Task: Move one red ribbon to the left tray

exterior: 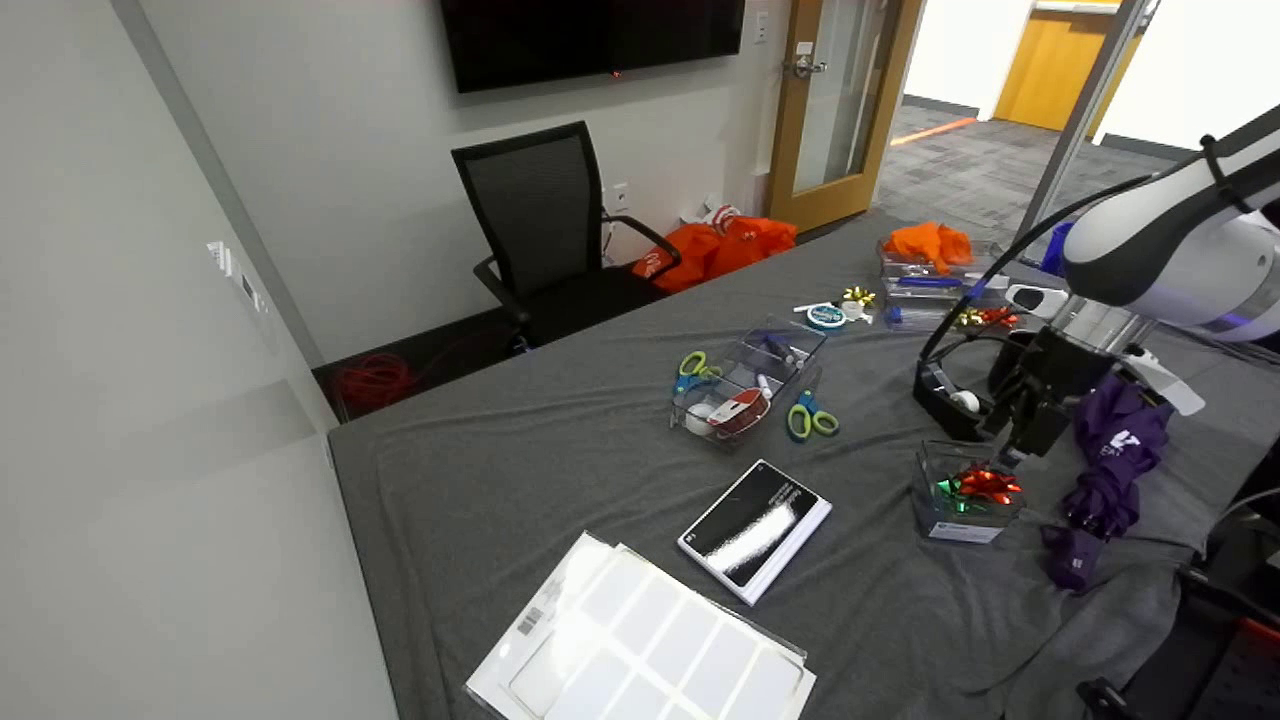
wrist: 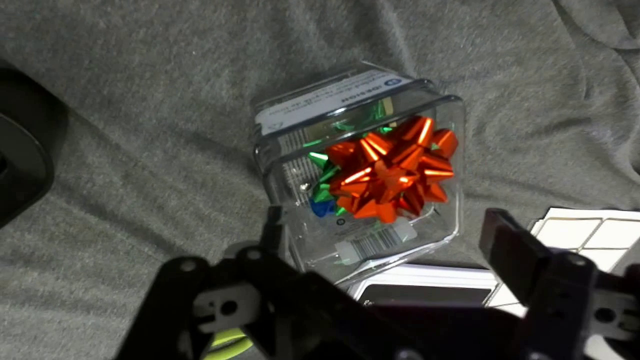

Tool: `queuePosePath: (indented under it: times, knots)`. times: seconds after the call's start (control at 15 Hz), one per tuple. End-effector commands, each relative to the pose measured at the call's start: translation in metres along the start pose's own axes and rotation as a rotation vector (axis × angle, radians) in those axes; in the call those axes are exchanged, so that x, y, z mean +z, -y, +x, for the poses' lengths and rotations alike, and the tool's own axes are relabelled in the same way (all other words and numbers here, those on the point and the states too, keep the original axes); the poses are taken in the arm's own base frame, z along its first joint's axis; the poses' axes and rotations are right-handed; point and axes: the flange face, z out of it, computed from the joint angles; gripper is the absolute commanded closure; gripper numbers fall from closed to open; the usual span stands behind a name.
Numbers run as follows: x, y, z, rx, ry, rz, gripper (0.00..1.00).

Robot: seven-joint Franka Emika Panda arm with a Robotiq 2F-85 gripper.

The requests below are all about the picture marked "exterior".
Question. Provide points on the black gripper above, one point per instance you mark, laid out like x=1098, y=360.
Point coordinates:
x=1054, y=374

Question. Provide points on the red ribbon bow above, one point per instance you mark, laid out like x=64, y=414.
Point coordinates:
x=1001, y=322
x=989, y=486

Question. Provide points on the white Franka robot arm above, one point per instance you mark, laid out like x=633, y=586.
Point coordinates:
x=1186, y=255

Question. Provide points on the green ribbon bow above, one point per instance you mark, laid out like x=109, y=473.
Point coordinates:
x=945, y=494

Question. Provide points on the small clear plastic tray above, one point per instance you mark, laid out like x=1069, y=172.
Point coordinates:
x=963, y=524

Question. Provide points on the gold bow in tray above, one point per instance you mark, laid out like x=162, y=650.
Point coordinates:
x=972, y=316

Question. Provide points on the clear tray with bows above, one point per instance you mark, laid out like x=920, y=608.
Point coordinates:
x=934, y=322

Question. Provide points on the clear tray under orange cloth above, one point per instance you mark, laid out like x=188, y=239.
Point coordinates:
x=927, y=283

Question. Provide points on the light blue ribbon spool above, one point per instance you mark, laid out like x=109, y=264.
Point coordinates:
x=820, y=316

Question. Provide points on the clear tray with pens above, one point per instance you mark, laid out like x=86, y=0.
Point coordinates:
x=747, y=394

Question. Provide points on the purple folded umbrella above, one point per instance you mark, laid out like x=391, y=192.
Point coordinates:
x=1113, y=464

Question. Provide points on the orange tissue cloth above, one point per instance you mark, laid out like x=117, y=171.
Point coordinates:
x=930, y=245

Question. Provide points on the black tablet device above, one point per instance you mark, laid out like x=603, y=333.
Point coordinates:
x=755, y=524

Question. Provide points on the orange bag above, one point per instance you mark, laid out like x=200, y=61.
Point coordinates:
x=720, y=250

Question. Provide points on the yellow hallway door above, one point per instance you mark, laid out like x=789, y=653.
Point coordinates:
x=1054, y=65

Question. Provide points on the wooden door with glass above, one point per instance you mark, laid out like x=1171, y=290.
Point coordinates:
x=802, y=121

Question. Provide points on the white label sheets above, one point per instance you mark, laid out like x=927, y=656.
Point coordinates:
x=640, y=646

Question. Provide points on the grey tablecloth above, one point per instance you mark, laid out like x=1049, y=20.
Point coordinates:
x=575, y=464

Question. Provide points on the black mesh office chair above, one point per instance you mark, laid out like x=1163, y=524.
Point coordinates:
x=533, y=201

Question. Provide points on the black wall television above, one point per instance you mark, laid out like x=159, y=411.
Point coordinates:
x=584, y=42

